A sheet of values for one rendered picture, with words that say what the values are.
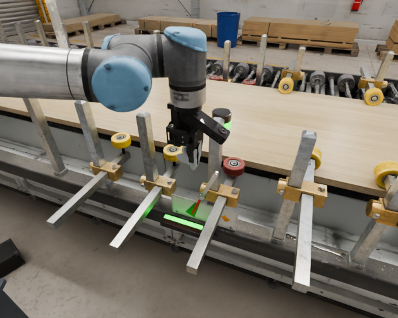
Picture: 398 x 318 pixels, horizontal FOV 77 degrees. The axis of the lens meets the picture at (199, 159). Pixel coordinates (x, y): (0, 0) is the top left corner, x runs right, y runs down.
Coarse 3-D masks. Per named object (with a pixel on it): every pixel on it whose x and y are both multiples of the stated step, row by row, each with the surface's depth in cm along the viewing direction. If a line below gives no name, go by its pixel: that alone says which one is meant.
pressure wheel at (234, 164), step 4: (224, 160) 95; (228, 160) 95; (232, 160) 95; (236, 160) 95; (240, 160) 95; (224, 164) 93; (228, 164) 93; (232, 164) 93; (236, 164) 93; (240, 164) 93; (244, 164) 93; (224, 168) 93; (228, 168) 91; (232, 168) 91; (236, 168) 91; (240, 168) 91; (224, 172) 94; (228, 172) 92; (232, 172) 91; (236, 172) 91; (240, 172) 92; (232, 176) 92; (236, 176) 92
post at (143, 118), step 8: (144, 112) 81; (136, 120) 82; (144, 120) 80; (144, 128) 82; (144, 136) 85; (152, 136) 87; (144, 144) 87; (152, 144) 88; (144, 152) 89; (152, 152) 90; (144, 160) 91; (152, 160) 91; (152, 168) 92; (152, 176) 95
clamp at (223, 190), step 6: (204, 186) 89; (222, 186) 89; (228, 186) 89; (210, 192) 87; (216, 192) 86; (222, 192) 86; (228, 192) 86; (210, 198) 89; (216, 198) 88; (228, 198) 85; (234, 198) 84; (228, 204) 87; (234, 204) 86
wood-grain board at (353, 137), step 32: (160, 96) 145; (224, 96) 145; (256, 96) 145; (288, 96) 145; (320, 96) 145; (96, 128) 116; (128, 128) 115; (160, 128) 115; (256, 128) 115; (288, 128) 115; (320, 128) 115; (352, 128) 115; (384, 128) 115; (256, 160) 96; (288, 160) 96; (352, 160) 96; (384, 160) 96; (384, 192) 83
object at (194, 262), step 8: (224, 184) 91; (232, 184) 92; (216, 200) 85; (224, 200) 85; (216, 208) 82; (208, 216) 79; (216, 216) 79; (208, 224) 77; (216, 224) 78; (208, 232) 74; (200, 240) 72; (208, 240) 72; (200, 248) 70; (192, 256) 68; (200, 256) 68; (192, 264) 66; (200, 264) 68; (192, 272) 67
